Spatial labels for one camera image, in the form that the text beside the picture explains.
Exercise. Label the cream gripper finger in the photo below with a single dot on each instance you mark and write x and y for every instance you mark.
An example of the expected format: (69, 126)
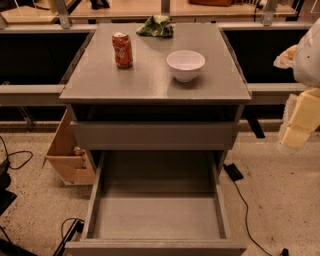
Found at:
(286, 59)
(301, 117)

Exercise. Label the red coke can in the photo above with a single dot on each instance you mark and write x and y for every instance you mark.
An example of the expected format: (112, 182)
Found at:
(123, 49)

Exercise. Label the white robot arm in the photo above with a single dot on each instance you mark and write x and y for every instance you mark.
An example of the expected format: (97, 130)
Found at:
(306, 69)

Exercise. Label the grey drawer cabinet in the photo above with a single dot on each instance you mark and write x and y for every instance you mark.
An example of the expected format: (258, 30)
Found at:
(99, 91)

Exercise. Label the open grey middle drawer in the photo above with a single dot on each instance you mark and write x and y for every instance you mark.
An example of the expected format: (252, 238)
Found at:
(156, 203)

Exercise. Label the closed grey top drawer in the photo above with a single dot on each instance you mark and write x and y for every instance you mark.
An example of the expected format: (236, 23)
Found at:
(155, 135)

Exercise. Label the white bowl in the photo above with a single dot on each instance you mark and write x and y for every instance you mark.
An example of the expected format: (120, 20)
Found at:
(185, 65)

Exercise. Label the green crumpled chip bag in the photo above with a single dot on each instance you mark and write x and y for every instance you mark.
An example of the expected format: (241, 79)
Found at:
(156, 26)

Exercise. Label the cardboard box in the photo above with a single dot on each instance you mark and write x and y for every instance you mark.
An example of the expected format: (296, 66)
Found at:
(67, 158)

